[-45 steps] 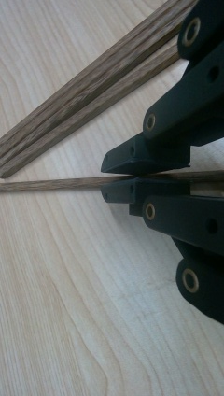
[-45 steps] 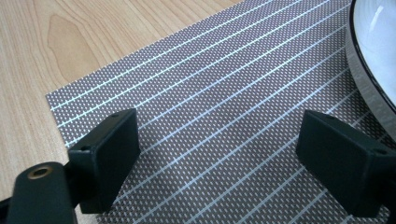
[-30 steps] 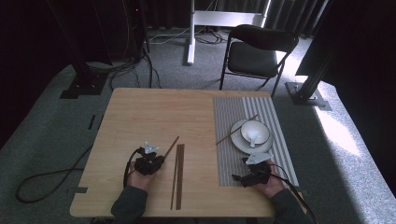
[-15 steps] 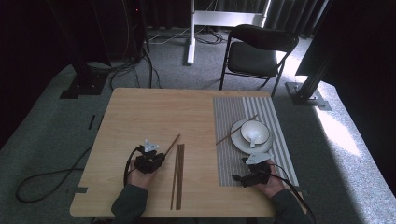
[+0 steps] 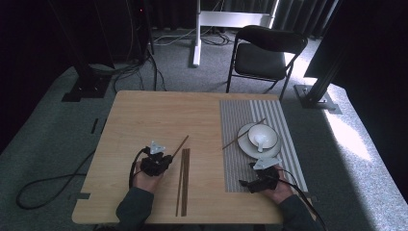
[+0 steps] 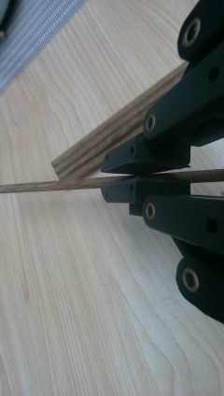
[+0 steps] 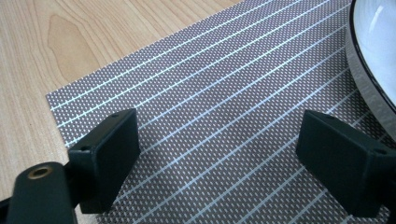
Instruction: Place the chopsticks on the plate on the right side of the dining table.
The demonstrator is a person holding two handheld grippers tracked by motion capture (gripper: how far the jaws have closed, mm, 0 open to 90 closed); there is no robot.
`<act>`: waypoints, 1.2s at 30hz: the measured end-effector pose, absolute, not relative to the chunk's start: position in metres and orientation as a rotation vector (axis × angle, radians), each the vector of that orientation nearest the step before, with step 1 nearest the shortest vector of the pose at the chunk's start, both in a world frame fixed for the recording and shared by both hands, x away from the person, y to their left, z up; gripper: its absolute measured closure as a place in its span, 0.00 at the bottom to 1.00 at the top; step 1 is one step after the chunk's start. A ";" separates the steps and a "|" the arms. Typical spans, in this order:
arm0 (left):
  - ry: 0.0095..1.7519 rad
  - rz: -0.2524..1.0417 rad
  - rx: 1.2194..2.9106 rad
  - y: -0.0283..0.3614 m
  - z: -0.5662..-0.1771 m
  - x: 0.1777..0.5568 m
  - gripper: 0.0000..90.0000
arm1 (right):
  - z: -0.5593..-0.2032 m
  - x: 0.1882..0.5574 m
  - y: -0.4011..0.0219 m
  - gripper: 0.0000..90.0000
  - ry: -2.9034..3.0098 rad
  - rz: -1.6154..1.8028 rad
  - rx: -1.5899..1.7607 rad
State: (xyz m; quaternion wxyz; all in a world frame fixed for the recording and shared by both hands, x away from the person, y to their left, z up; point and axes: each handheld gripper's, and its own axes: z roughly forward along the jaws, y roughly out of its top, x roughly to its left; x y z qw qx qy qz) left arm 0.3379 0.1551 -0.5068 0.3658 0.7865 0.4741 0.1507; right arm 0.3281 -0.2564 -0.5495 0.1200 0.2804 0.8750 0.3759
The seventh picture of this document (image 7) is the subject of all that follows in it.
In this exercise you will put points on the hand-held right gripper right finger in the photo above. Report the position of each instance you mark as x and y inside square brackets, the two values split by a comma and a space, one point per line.
[342, 168]

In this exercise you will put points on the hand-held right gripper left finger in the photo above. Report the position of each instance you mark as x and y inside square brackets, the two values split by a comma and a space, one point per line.
[107, 158]

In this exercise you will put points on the grey striped placemat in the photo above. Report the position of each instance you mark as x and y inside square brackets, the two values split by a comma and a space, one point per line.
[218, 93]

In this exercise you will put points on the white plate with dark rim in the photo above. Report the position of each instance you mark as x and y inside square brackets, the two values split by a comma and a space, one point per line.
[376, 40]

